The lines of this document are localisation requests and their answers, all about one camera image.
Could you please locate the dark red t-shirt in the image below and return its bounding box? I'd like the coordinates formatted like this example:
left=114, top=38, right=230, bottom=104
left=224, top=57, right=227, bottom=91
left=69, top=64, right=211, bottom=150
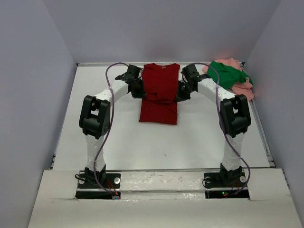
left=139, top=63, right=180, bottom=125

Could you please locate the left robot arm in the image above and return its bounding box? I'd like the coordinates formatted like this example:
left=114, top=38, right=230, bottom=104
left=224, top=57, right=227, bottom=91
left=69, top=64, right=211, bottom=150
left=79, top=63, right=144, bottom=189

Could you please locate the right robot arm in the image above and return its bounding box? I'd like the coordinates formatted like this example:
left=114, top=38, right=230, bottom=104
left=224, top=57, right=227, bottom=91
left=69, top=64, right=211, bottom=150
left=175, top=64, right=251, bottom=189

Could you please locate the green t-shirt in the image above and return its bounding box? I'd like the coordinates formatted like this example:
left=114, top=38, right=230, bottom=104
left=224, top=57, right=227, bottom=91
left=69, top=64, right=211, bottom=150
left=206, top=61, right=253, bottom=89

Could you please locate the pink t-shirt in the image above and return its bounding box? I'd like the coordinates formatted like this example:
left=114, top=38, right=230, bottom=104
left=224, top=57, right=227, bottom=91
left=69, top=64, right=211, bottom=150
left=215, top=58, right=254, bottom=101

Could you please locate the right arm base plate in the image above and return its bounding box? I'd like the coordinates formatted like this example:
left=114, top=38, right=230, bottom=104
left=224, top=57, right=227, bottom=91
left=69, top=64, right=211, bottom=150
left=202, top=172, right=250, bottom=199

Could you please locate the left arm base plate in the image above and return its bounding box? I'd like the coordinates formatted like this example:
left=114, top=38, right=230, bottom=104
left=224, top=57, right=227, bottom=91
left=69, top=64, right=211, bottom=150
left=75, top=172, right=121, bottom=200

